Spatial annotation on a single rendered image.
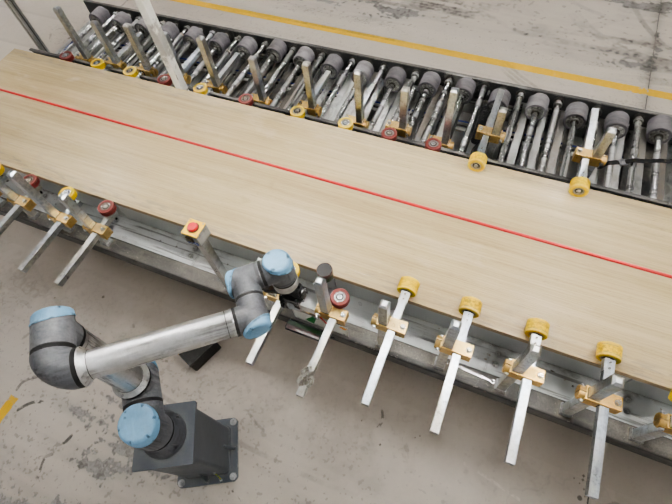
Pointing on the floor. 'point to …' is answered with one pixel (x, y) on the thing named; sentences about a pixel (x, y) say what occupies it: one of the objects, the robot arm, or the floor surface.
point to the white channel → (161, 43)
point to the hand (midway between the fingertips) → (291, 304)
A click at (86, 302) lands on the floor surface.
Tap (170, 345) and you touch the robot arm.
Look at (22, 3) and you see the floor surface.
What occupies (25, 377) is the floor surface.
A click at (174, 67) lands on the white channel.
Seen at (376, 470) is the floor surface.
